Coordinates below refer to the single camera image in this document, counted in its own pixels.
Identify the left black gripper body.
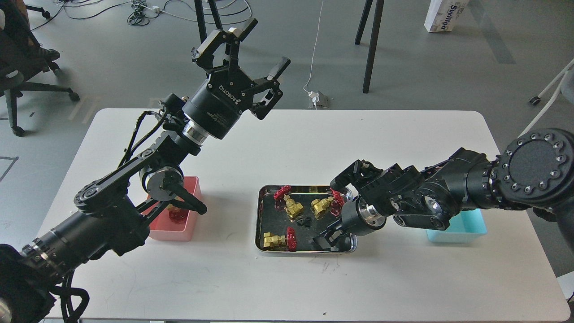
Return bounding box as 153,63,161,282
183,68,253,139

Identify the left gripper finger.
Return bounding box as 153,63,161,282
191,18,259,79
247,57,291,119

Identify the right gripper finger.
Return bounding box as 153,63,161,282
313,231,352,252
321,216,346,234

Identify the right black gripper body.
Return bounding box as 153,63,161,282
338,197,387,236

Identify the brass valve red handle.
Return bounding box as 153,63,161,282
168,207,189,223

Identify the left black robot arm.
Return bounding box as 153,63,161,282
1,18,290,323

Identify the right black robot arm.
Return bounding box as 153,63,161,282
314,128,574,249

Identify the brass valve top right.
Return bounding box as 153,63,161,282
310,188,346,219

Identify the black gear centre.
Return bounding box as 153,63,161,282
296,216,312,228

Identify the brass valve top left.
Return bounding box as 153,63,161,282
273,185,304,221

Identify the brass valve bottom left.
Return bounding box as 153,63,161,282
262,227,297,252

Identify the light blue plastic box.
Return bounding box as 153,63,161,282
426,209,488,244

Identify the pink plastic box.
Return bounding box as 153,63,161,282
149,176,201,241

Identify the white cardboard box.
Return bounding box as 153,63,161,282
424,0,469,32

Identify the black table leg left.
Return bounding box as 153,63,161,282
194,0,223,42

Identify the black table leg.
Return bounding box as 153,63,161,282
194,0,223,42
354,0,385,94

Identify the silver metal tray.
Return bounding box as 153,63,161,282
255,184,357,256

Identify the white power adapter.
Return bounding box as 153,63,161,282
308,91,330,109

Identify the black table leg right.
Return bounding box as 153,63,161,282
354,0,385,94

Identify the black office chair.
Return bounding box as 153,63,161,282
1,0,80,137

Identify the white power cable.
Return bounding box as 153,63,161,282
303,0,325,95

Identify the black floor cable bundle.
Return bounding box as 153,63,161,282
54,0,253,26

